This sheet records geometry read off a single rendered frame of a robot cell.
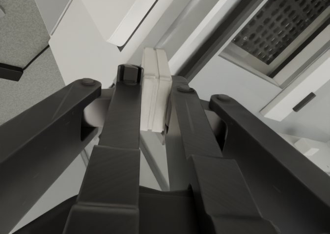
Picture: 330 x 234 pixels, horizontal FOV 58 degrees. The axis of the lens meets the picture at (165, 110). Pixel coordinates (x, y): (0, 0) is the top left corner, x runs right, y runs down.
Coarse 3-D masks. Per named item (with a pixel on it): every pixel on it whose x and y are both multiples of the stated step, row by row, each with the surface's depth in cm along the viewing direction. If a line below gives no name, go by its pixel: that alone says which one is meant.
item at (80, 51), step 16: (80, 0) 35; (160, 0) 26; (64, 16) 37; (80, 16) 35; (144, 16) 27; (160, 16) 26; (64, 32) 37; (80, 32) 34; (96, 32) 32; (144, 32) 27; (64, 48) 36; (80, 48) 34; (96, 48) 32; (112, 48) 30; (128, 48) 28; (64, 64) 36; (80, 64) 34; (96, 64) 31; (112, 64) 30; (64, 80) 35; (112, 80) 29
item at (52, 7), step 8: (40, 0) 43; (48, 0) 41; (56, 0) 39; (64, 0) 38; (72, 0) 37; (40, 8) 42; (48, 8) 41; (56, 8) 39; (64, 8) 38; (48, 16) 40; (56, 16) 39; (48, 24) 40; (56, 24) 39
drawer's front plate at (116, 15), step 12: (84, 0) 31; (96, 0) 30; (108, 0) 29; (120, 0) 27; (132, 0) 26; (144, 0) 26; (96, 12) 30; (108, 12) 28; (120, 12) 27; (132, 12) 26; (144, 12) 27; (96, 24) 29; (108, 24) 28; (120, 24) 27; (132, 24) 27; (108, 36) 28; (120, 36) 28
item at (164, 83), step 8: (160, 48) 21; (160, 56) 18; (160, 64) 17; (160, 72) 15; (168, 72) 15; (160, 80) 14; (168, 80) 15; (160, 88) 15; (168, 88) 15; (160, 96) 15; (168, 96) 15; (160, 104) 15; (152, 112) 15; (160, 112) 15; (152, 120) 15; (160, 120) 15; (152, 128) 15; (160, 128) 15
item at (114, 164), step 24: (120, 72) 14; (120, 96) 12; (120, 120) 10; (120, 144) 9; (96, 168) 7; (120, 168) 7; (96, 192) 6; (120, 192) 6; (72, 216) 5; (96, 216) 5; (120, 216) 5
